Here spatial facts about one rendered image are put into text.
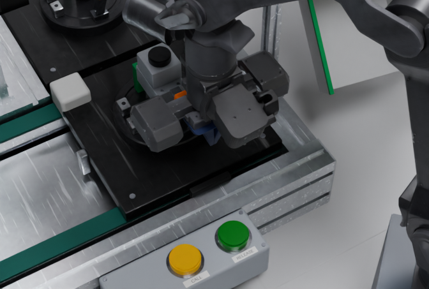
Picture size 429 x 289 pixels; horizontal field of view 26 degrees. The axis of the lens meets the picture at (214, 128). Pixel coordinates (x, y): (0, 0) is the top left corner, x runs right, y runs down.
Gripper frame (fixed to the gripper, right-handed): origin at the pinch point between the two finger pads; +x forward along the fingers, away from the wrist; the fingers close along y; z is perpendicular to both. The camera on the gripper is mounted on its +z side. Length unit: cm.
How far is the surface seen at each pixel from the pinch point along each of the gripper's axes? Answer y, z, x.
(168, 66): 0.4, -11.7, 0.7
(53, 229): -20.2, -7.2, 17.6
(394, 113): 34.9, -3.8, 23.3
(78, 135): -11.9, -16.1, 12.3
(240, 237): -1.1, 9.1, 12.1
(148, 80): -2.2, -12.7, 3.0
